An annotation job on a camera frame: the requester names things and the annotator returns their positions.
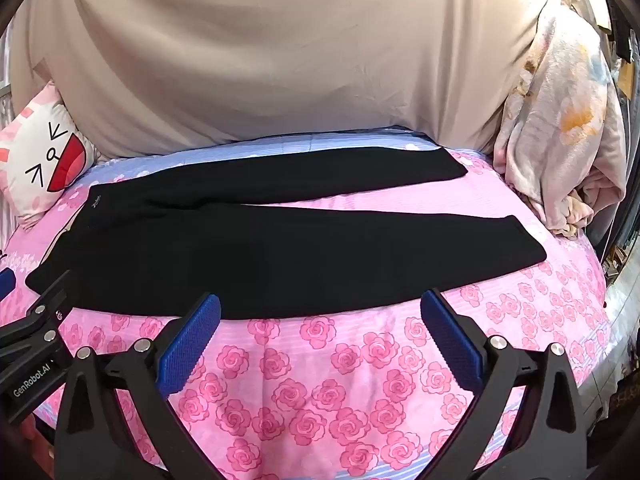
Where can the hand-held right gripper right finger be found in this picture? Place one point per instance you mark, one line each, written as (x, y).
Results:
(450, 340)

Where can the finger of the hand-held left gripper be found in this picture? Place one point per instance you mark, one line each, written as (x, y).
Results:
(5, 285)
(47, 305)

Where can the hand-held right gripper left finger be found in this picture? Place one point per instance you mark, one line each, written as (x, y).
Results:
(192, 342)

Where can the black pants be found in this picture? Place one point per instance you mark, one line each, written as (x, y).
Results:
(260, 255)

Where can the grey striped cloth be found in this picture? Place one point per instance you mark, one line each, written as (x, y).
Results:
(6, 210)

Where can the pink rose print bedsheet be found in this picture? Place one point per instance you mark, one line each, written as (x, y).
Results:
(350, 385)

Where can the white cartoon face pillow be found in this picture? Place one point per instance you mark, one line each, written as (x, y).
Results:
(45, 160)

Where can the pale floral fleece blanket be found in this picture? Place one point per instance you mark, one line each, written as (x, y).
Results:
(560, 130)

